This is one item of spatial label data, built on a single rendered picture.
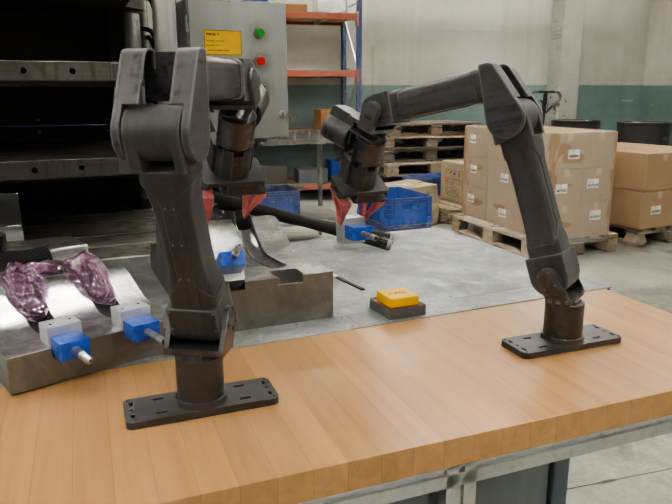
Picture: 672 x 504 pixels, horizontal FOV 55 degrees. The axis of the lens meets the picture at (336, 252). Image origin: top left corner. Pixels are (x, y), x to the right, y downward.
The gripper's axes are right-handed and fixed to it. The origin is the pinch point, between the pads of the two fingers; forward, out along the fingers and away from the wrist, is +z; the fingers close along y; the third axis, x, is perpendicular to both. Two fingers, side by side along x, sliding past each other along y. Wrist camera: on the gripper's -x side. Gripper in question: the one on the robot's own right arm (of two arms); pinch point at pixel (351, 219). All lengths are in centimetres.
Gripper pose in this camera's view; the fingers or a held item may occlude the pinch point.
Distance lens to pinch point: 133.7
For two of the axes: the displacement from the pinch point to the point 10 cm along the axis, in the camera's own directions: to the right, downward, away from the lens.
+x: 3.7, 6.4, -6.8
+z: -1.8, 7.6, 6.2
